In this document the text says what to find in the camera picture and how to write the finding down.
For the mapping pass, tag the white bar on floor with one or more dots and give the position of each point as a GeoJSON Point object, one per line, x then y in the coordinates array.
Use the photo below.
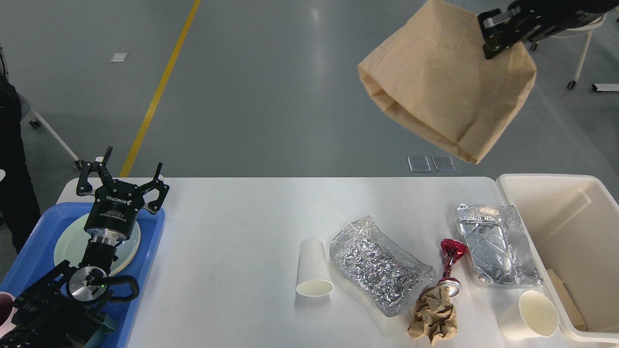
{"type": "Point", "coordinates": [603, 87]}

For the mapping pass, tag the light green plate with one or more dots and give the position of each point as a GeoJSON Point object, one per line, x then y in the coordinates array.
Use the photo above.
{"type": "Point", "coordinates": [72, 244]}

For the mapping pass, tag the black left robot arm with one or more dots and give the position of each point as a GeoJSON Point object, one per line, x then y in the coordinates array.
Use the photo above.
{"type": "Point", "coordinates": [76, 283]}

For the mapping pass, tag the pink cup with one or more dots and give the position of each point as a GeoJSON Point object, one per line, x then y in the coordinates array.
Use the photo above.
{"type": "Point", "coordinates": [7, 310]}

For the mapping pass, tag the white paper cup lying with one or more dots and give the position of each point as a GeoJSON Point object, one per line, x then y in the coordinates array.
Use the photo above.
{"type": "Point", "coordinates": [313, 276]}

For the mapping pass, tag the crumpled brown paper ball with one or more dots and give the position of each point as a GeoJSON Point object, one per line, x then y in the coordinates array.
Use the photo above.
{"type": "Point", "coordinates": [434, 317]}

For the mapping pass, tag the upright white paper cup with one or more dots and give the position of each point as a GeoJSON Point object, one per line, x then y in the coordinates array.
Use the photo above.
{"type": "Point", "coordinates": [533, 315]}

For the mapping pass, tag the flat foil tray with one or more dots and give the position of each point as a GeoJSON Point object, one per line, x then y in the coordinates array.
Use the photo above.
{"type": "Point", "coordinates": [498, 244]}

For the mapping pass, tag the white plastic bin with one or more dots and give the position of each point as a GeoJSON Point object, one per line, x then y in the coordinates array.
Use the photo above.
{"type": "Point", "coordinates": [573, 224]}

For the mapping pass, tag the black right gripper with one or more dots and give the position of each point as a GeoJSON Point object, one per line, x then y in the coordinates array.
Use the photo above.
{"type": "Point", "coordinates": [532, 21]}

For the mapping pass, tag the brown paper bag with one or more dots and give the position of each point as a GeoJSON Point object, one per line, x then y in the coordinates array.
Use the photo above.
{"type": "Point", "coordinates": [432, 77]}

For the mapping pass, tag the cardboard piece in bin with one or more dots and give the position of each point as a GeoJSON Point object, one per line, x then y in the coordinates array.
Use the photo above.
{"type": "Point", "coordinates": [573, 313]}

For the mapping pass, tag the white chair on wheels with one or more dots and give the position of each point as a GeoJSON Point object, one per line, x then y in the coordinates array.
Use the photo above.
{"type": "Point", "coordinates": [577, 32]}

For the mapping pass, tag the blue plastic tray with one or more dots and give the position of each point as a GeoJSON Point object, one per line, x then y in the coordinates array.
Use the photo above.
{"type": "Point", "coordinates": [36, 260]}

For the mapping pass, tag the person in black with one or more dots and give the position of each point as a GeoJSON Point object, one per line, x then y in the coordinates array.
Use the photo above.
{"type": "Point", "coordinates": [18, 201]}

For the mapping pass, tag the crushed red can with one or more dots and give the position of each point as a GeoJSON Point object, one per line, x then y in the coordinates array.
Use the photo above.
{"type": "Point", "coordinates": [452, 251]}

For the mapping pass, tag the teal mug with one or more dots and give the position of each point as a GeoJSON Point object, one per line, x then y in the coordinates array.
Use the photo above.
{"type": "Point", "coordinates": [108, 326]}

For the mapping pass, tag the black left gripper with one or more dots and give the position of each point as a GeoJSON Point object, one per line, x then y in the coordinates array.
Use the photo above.
{"type": "Point", "coordinates": [115, 210]}

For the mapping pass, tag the crumpled foil bag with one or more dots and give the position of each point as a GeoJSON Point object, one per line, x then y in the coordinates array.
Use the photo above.
{"type": "Point", "coordinates": [391, 276]}

